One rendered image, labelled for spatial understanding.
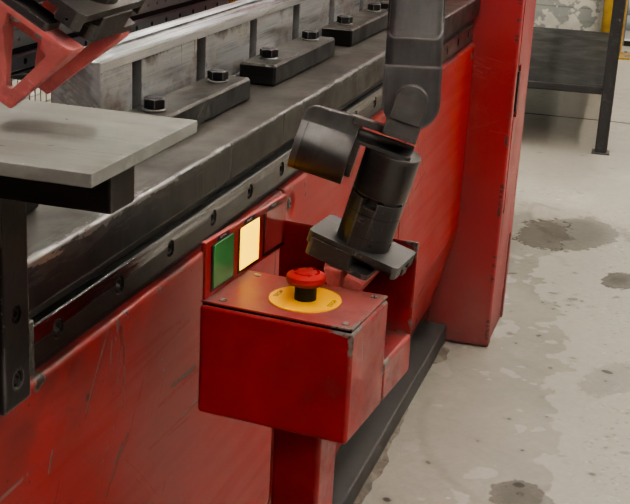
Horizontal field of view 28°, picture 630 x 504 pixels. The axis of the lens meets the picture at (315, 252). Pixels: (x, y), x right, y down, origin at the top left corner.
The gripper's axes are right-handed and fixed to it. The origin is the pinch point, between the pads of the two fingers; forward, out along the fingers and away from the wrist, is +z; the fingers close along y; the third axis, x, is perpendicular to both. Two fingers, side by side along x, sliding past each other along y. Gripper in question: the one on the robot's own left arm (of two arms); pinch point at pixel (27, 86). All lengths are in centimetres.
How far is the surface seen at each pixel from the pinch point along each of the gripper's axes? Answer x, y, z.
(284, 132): 7, -70, 18
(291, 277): 21.5, -28.3, 14.0
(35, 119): 0.9, -2.2, 2.9
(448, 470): 61, -145, 86
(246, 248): 15.5, -34.3, 17.2
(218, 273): 15.3, -27.8, 18.0
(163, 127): 9.1, -4.5, -1.7
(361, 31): -1, -131, 18
